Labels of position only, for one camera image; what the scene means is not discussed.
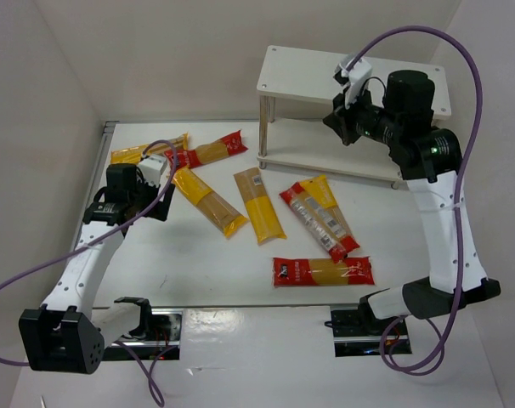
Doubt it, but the red spaghetti bag front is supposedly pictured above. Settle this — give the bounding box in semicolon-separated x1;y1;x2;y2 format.
273;257;375;287

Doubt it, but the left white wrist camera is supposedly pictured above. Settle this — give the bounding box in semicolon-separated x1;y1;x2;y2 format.
137;155;168;188

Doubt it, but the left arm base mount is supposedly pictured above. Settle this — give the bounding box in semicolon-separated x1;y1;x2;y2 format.
99;309;185;362

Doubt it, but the yellow spaghetti bag top left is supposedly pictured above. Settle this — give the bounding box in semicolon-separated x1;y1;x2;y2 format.
110;133;189;164

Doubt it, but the white two-tier shelf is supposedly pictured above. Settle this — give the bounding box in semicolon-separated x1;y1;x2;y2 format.
256;45;454;190

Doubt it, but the red spaghetti bag with label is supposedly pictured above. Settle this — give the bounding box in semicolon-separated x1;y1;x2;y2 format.
279;183;359;264

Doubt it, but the yellow spaghetti bag centre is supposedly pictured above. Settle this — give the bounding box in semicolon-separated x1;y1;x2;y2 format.
234;167;286;245

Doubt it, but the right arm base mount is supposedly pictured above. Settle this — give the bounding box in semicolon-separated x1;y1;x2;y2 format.
324;308;412;358

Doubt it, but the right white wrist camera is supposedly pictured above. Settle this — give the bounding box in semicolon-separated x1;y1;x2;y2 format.
333;54;372;109

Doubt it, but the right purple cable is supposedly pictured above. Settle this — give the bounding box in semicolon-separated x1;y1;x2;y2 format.
340;25;484;375

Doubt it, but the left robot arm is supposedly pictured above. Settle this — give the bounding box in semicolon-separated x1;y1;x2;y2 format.
19;155;174;374

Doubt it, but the red spaghetti bag top centre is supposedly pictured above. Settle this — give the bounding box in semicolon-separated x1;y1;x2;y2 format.
165;130;247;168

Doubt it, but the yellow spaghetti bag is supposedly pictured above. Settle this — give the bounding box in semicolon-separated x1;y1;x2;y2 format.
234;167;286;245
173;167;248;238
110;133;189;164
299;175;359;252

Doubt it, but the yellow spaghetti bag right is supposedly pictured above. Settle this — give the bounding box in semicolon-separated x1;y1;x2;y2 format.
299;175;359;252

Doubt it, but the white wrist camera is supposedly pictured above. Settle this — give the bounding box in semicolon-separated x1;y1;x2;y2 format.
137;155;168;188
333;54;372;109

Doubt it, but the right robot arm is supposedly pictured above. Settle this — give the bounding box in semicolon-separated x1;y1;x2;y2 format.
323;69;501;320

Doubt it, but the aluminium table edge rail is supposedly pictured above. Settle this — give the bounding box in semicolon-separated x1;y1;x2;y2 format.
76;121;118;222

